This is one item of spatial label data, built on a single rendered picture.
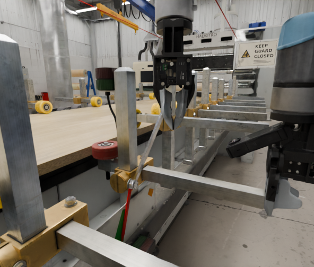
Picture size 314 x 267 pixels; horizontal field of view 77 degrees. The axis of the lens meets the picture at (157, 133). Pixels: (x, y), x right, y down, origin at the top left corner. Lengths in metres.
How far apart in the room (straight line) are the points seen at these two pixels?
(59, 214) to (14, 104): 0.19
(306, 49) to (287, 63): 0.03
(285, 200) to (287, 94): 0.20
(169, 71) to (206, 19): 9.32
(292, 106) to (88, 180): 0.60
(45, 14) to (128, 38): 6.62
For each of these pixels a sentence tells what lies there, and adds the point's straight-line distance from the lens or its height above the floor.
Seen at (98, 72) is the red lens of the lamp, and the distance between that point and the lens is 0.48.
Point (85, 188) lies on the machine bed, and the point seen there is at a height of 0.74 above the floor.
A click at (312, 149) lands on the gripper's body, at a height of 0.97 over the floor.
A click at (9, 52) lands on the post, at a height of 1.11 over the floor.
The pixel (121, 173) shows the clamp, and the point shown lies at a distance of 0.49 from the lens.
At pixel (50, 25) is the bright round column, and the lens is 4.57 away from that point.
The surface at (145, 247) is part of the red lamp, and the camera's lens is 0.54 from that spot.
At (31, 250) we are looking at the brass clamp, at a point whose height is 0.85.
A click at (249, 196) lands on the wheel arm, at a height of 0.85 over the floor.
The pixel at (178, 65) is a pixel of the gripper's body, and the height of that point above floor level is 1.11.
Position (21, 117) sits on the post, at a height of 1.03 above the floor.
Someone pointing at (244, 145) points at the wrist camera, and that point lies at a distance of 0.42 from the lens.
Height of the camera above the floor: 1.07
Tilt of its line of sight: 14 degrees down
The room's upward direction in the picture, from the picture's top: straight up
